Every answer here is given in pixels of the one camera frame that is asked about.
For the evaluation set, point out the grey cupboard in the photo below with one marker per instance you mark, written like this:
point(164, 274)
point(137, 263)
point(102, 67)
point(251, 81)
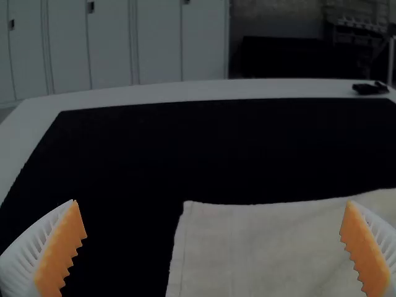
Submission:
point(89, 43)
point(182, 40)
point(24, 49)

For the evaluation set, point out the black mat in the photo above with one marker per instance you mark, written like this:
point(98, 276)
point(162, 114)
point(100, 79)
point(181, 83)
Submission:
point(201, 148)

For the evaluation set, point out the pale towel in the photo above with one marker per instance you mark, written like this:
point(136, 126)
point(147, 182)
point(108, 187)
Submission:
point(263, 247)

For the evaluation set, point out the metal frame trolley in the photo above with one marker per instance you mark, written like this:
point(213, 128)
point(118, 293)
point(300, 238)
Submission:
point(359, 34)

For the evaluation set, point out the black hand tool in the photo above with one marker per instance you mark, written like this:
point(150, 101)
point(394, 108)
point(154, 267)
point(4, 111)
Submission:
point(369, 88)

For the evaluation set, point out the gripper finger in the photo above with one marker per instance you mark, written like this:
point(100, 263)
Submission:
point(37, 256)
point(368, 247)

